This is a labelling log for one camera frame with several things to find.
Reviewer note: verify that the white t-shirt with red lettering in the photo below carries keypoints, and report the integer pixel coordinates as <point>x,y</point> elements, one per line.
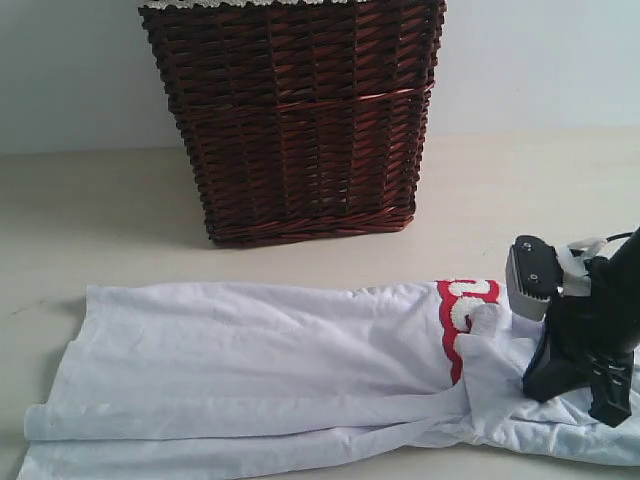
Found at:
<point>237,380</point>

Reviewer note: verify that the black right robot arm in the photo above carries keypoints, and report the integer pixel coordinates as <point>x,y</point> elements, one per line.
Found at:
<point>627,265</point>

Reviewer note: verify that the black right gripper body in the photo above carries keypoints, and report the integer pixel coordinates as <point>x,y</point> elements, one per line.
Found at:
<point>608,319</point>

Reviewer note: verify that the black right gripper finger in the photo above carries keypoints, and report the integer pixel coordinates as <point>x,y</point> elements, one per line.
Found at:
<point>557,367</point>

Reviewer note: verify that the dark brown wicker basket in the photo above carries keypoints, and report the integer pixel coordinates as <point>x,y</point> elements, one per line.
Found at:
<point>300,121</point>

